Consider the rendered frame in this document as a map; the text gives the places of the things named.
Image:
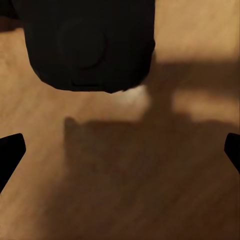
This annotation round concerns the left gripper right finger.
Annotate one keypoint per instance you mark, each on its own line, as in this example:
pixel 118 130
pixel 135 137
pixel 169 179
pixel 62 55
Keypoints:
pixel 232 149

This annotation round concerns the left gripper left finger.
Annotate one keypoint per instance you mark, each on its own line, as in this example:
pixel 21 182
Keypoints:
pixel 12 150

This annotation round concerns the digital camera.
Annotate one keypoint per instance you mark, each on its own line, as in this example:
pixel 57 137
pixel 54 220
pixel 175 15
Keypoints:
pixel 87 45

